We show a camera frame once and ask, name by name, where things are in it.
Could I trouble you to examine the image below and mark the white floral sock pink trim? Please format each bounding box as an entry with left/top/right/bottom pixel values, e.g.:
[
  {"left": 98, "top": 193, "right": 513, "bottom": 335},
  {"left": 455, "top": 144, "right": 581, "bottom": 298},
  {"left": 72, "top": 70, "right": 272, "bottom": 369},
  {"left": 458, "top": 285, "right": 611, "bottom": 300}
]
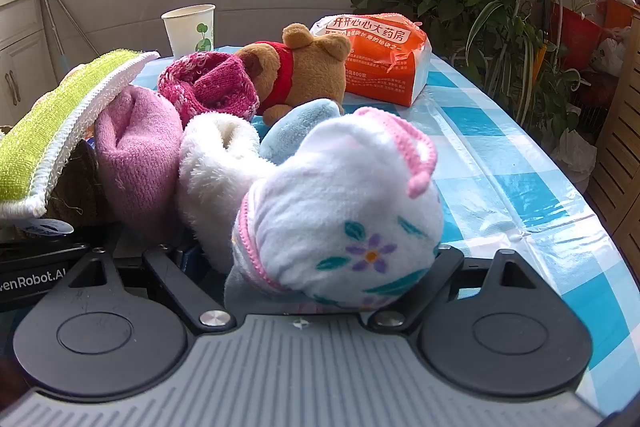
[{"left": 224, "top": 107, "right": 445, "bottom": 314}]

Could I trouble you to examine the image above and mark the brown bear plush red shirt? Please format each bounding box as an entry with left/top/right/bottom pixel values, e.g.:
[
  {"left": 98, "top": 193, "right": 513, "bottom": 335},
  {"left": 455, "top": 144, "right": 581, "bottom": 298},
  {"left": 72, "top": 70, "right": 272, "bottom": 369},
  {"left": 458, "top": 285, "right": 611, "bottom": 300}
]
[{"left": 235, "top": 23, "right": 353, "bottom": 125}]

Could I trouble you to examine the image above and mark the white plastic bag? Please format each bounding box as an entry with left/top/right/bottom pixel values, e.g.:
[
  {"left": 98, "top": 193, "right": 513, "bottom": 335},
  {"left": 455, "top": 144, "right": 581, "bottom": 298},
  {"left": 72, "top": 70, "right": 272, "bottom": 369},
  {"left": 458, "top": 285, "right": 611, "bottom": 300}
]
[{"left": 590, "top": 27, "right": 632, "bottom": 78}]

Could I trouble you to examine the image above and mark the spider plant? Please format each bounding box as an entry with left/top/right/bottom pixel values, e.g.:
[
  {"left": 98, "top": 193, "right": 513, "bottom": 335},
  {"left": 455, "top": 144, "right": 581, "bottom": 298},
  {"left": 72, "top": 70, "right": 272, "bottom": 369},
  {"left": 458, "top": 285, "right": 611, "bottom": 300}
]
[{"left": 450, "top": 0, "right": 583, "bottom": 150}]

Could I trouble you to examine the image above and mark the green and white scrubbing pad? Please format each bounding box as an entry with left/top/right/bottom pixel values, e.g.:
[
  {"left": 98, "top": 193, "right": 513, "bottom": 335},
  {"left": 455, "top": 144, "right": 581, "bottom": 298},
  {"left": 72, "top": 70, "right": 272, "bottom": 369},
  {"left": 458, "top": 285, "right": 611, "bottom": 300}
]
[{"left": 0, "top": 49, "right": 161, "bottom": 219}]

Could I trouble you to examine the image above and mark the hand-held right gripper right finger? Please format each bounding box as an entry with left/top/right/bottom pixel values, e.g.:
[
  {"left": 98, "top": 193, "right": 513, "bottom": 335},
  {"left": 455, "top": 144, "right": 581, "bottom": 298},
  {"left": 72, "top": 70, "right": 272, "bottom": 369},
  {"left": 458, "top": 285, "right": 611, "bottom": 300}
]
[{"left": 367, "top": 244, "right": 546, "bottom": 328}]

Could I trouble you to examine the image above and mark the crumpled white paper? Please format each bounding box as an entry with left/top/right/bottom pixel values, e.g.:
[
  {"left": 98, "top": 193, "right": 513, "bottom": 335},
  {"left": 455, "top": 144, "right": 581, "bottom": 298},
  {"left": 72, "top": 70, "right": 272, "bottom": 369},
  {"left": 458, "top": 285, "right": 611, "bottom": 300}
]
[{"left": 550, "top": 127, "right": 598, "bottom": 174}]

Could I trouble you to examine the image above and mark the light blue cloth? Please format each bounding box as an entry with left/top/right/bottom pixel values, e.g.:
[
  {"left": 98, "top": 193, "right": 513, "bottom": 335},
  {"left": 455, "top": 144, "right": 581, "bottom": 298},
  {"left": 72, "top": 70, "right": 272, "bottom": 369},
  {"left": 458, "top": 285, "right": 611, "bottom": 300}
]
[{"left": 259, "top": 98, "right": 346, "bottom": 165}]

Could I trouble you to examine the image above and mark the blue checkered tablecloth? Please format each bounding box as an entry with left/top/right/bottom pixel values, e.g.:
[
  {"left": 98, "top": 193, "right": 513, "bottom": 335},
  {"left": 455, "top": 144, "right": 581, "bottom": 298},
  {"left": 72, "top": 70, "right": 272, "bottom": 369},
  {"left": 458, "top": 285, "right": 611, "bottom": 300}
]
[{"left": 130, "top": 42, "right": 640, "bottom": 408}]

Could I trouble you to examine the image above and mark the red flower pot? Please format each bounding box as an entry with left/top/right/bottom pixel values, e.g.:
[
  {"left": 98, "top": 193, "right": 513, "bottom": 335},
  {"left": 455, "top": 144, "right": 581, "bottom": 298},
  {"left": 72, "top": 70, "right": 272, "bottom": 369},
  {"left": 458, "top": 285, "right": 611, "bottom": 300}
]
[{"left": 550, "top": 2, "right": 605, "bottom": 70}]

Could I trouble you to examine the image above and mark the pink fleece sock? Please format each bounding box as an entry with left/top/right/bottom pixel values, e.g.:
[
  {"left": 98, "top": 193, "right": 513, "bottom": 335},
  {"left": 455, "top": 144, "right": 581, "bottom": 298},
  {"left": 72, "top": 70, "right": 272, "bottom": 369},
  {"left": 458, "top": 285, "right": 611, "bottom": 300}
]
[{"left": 94, "top": 84, "right": 183, "bottom": 238}]

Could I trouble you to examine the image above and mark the orange and white tissue pack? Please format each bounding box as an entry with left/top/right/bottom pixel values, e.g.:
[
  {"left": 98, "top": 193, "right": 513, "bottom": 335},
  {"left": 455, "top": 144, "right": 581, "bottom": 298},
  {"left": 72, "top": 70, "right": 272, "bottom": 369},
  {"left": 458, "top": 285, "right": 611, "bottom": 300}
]
[{"left": 309, "top": 13, "right": 433, "bottom": 108}]

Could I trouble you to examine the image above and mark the wooden slatted cabinet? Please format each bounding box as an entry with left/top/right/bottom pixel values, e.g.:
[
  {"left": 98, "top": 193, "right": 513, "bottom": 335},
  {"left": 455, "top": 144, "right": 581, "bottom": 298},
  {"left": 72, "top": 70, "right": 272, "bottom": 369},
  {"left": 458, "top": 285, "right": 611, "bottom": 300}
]
[{"left": 585, "top": 14, "right": 640, "bottom": 268}]

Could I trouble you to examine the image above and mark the white paper cup green print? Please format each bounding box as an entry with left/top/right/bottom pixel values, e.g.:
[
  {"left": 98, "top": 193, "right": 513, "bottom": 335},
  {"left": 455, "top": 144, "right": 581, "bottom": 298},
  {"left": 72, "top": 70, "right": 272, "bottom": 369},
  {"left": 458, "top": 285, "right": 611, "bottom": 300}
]
[{"left": 161, "top": 4, "right": 216, "bottom": 60}]

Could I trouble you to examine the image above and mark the white cabinet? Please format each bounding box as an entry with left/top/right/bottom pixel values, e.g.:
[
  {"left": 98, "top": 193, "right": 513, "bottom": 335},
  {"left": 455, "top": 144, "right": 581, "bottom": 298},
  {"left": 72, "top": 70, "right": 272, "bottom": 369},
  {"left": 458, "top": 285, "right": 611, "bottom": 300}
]
[{"left": 0, "top": 0, "right": 66, "bottom": 128}]

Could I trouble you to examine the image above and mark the magenta knitted sock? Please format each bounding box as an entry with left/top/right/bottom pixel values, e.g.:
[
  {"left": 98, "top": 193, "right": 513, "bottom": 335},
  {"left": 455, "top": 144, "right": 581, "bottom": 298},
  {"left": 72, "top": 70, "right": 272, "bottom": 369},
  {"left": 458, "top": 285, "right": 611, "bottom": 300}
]
[{"left": 157, "top": 52, "right": 261, "bottom": 125}]

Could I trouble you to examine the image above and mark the white fluffy sock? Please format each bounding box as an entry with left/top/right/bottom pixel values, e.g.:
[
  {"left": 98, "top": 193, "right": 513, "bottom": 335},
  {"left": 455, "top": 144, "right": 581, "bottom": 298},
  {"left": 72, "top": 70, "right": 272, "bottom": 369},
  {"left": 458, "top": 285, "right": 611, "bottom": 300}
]
[{"left": 177, "top": 113, "right": 278, "bottom": 275}]

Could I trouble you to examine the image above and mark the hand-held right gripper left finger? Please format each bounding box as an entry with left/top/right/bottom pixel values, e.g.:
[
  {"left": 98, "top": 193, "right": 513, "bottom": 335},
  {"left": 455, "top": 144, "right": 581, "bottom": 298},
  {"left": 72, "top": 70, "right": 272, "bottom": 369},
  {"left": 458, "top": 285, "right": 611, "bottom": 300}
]
[{"left": 62, "top": 243, "right": 237, "bottom": 335}]

